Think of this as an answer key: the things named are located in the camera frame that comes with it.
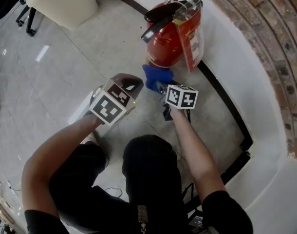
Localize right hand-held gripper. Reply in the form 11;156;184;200
154;80;199;122

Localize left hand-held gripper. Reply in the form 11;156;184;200
89;73;145;127

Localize blue cloth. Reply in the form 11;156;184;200
142;64;175;92

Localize red fire extinguisher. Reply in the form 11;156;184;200
140;0;204;69

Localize red tag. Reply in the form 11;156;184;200
174;0;205;73

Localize person's right forearm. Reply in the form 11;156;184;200
171;107;227;202

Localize person's left forearm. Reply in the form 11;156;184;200
21;111;105;219

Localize person's black trousers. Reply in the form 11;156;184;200
48;134;188;234

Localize black baseboard strip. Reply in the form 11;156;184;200
97;0;254;187

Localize cream trash bin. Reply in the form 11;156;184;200
26;0;99;31

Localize black office chair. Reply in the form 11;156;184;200
0;0;38;38

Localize person's black shirt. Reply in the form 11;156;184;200
24;190;254;234

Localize beaded pendant strap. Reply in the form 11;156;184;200
137;204;149;234

